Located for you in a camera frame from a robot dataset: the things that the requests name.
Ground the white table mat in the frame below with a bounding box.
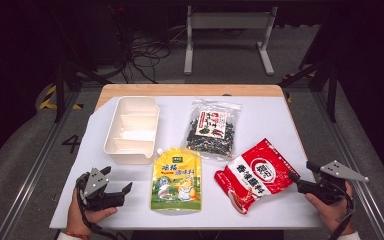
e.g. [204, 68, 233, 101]
[49, 95, 323, 231]

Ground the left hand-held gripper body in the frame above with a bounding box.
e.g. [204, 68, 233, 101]
[75, 167, 126, 212]

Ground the white divided plastic container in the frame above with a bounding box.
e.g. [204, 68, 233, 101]
[103, 95, 161, 165]

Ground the red string bracelet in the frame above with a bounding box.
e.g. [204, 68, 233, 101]
[64, 231, 91, 240]

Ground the person's right hand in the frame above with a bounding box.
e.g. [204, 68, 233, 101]
[304, 181, 356, 236]

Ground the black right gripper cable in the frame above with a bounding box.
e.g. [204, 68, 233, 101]
[328, 188, 357, 240]

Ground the clear bag of dark seaweed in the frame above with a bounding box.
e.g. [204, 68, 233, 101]
[180, 98, 243, 162]

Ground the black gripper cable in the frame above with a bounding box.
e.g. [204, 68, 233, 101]
[328, 188, 357, 240]
[75, 172, 128, 240]

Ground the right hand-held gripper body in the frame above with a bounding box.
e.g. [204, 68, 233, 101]
[296, 159, 370, 205]

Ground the yellow black hazard tape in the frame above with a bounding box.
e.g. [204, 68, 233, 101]
[38, 84, 84, 111]

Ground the red seasoning packet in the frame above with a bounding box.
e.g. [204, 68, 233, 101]
[213, 137, 302, 215]

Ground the aluminium floor rail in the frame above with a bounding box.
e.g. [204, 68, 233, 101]
[0, 89, 82, 240]
[313, 90, 384, 240]

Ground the black tripod stand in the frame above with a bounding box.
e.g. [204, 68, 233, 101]
[50, 49, 112, 123]
[277, 49, 340, 123]

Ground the person's left hand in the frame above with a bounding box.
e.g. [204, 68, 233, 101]
[67, 188, 118, 236]

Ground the black floor cable bundle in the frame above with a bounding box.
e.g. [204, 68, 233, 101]
[121, 31, 183, 84]

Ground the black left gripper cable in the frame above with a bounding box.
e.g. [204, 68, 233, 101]
[75, 172, 128, 240]

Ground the white metal desk frame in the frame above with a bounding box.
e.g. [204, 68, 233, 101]
[183, 5, 279, 76]

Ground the yellow spout pouch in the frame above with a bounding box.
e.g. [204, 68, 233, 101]
[150, 147, 203, 213]

